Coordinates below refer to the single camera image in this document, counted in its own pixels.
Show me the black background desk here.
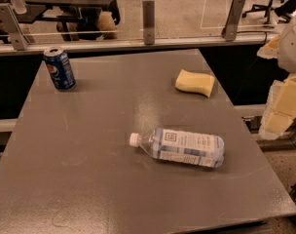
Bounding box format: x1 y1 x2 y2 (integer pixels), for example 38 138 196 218
17 0 121 24

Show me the blue Pepsi can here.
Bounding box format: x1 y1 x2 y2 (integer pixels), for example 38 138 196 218
44 47 76 92

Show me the clear plastic water bottle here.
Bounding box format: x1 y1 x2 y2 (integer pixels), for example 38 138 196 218
129 128 225 168

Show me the right metal bracket post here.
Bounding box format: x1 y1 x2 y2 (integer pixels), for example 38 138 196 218
221 0 245 41

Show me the seated person in background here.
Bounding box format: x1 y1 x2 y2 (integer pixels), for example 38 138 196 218
62 7 117 41

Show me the middle metal bracket post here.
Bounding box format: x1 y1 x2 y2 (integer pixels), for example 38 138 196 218
142 0 155 45

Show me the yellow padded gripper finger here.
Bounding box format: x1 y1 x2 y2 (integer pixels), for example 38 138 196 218
257 35 280 59
259 74 296 140

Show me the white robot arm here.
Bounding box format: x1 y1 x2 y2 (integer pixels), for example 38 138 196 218
257 15 296 140

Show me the metal bracket post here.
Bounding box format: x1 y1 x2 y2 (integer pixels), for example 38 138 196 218
221 0 245 41
0 3 29 51
142 0 155 45

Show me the metal rail bar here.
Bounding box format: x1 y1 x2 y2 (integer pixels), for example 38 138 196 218
0 31 278 57

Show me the yellow sponge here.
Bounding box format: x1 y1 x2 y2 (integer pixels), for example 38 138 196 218
175 69 215 98

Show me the left metal bracket post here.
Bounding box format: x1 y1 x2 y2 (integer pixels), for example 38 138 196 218
0 3 29 51

